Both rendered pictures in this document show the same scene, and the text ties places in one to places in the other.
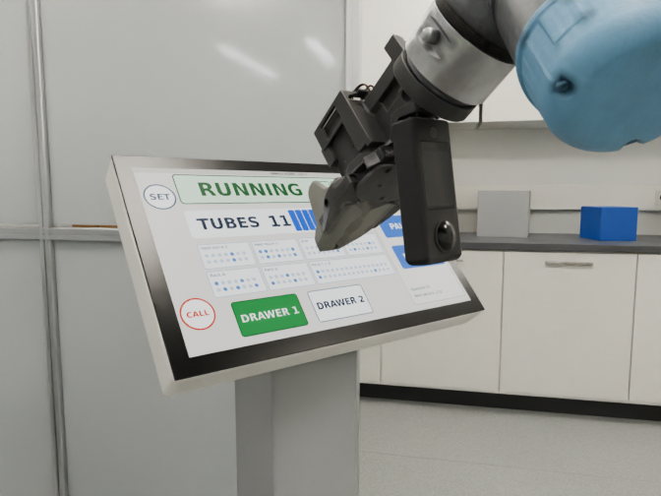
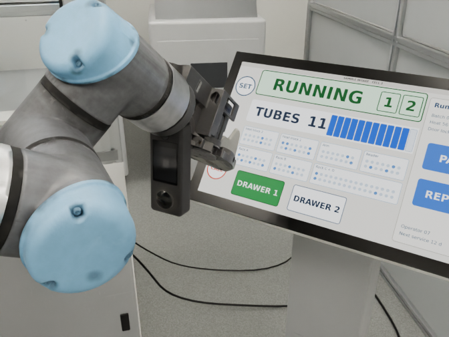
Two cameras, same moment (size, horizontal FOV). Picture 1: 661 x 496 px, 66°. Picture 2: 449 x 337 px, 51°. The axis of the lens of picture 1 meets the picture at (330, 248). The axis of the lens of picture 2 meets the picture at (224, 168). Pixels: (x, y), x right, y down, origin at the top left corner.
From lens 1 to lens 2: 69 cm
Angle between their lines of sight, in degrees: 67
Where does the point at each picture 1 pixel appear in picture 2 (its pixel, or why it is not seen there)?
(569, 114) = not seen: hidden behind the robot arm
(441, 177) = (167, 164)
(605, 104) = not seen: hidden behind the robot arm
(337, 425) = (345, 289)
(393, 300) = (369, 225)
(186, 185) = (267, 79)
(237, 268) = (258, 149)
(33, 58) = not seen: outside the picture
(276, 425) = (293, 257)
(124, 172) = (236, 65)
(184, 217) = (250, 104)
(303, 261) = (311, 160)
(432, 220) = (156, 187)
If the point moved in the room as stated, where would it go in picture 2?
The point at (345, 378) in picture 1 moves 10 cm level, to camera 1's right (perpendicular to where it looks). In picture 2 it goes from (358, 261) to (395, 295)
